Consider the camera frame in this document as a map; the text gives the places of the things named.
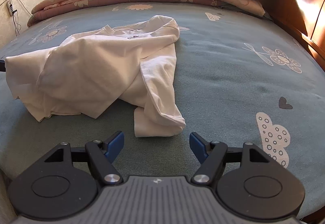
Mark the wooden headboard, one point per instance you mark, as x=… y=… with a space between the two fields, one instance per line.
x=302 y=19

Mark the white long sleeve shirt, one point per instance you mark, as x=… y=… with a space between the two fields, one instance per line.
x=89 y=71

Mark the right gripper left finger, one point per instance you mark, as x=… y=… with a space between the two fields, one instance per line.
x=66 y=180

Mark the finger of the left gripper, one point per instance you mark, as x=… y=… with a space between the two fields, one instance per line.
x=2 y=66

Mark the white power strip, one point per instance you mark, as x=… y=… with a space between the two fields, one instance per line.
x=10 y=9

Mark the blue floral bed sheet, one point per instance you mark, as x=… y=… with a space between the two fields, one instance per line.
x=230 y=67

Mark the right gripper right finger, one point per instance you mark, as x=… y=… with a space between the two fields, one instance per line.
x=246 y=181

